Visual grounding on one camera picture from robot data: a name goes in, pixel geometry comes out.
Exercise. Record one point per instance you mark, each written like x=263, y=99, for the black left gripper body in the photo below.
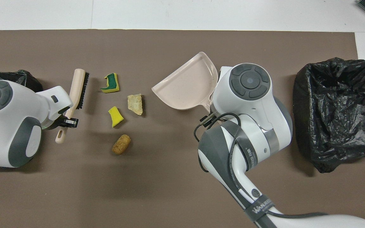
x=58, y=123

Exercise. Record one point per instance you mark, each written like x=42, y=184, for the beige hand brush black bristles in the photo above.
x=76, y=85

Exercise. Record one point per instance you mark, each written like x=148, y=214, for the notched yellow sponge piece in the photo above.
x=116, y=117

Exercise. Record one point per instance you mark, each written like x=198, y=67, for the brown bread roll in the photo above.
x=121, y=144

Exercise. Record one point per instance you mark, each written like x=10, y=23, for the green and yellow sponge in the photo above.
x=111, y=81

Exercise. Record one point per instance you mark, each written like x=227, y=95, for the crusty bread chunk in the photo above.
x=135, y=104

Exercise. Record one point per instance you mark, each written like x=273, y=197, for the beige plastic dustpan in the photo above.
x=185, y=85

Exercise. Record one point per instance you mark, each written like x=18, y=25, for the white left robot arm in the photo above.
x=8, y=126

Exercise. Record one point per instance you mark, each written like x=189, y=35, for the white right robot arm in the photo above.
x=249, y=95

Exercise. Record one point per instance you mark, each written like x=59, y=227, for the bin with taut black bag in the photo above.
x=27, y=79

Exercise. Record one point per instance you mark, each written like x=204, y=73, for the bin with crumpled black bag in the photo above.
x=337, y=110

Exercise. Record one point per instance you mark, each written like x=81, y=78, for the brown paper table mat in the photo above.
x=157, y=190

